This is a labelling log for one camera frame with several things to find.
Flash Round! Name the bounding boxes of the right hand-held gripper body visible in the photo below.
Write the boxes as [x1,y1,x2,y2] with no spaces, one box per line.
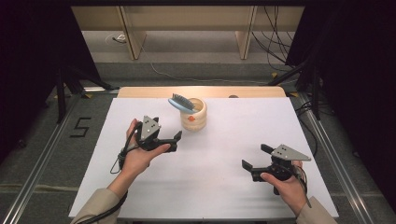
[250,143,313,183]

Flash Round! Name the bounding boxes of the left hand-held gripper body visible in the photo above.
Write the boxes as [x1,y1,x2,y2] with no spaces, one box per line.
[134,115,178,154]

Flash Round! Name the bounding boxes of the small wooden cup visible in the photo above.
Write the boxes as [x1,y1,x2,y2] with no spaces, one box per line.
[179,97,208,133]

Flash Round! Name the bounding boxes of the light blue hairbrush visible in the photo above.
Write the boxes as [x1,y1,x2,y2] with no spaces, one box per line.
[167,92,198,115]

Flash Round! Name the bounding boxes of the person's left hand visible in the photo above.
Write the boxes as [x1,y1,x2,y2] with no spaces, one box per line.
[120,118,172,182]

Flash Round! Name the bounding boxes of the person's right hand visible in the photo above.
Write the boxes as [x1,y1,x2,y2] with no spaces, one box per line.
[260,160,308,217]

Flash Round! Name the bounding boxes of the white table board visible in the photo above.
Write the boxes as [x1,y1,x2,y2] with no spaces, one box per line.
[68,97,340,222]

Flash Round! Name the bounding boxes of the black metal stand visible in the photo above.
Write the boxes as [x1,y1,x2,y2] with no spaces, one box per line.
[267,59,321,121]

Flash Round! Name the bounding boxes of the white floor socket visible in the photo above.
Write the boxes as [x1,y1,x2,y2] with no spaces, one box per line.
[106,33,128,45]

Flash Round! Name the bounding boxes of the black tripod stand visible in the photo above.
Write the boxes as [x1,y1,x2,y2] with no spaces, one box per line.
[55,66,120,125]

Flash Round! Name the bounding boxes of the black curtain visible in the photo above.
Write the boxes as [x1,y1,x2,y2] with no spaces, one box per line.
[284,0,396,213]
[0,0,102,162]

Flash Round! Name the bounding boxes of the beige wooden desk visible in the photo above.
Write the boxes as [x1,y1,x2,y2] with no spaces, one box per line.
[70,5,305,61]

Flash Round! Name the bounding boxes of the black floor cable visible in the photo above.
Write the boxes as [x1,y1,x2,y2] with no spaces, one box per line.
[294,101,319,158]

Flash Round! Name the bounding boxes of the left hand-held gripper cable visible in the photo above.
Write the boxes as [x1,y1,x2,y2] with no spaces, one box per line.
[76,121,144,224]

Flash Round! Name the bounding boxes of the hand-held gripper cable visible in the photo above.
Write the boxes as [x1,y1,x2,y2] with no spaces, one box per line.
[290,164,313,209]
[76,121,144,224]

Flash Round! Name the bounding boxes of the metal floor rail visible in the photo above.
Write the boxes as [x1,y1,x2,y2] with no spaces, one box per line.
[297,92,375,224]
[1,92,83,224]

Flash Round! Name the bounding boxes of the white floor cable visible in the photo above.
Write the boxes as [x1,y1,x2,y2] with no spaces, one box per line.
[139,46,272,86]

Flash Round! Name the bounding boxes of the right hand-held gripper cable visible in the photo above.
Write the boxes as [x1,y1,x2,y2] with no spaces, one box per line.
[290,164,313,209]

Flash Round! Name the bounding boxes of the black hanging cables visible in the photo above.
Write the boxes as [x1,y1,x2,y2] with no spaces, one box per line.
[251,5,297,73]

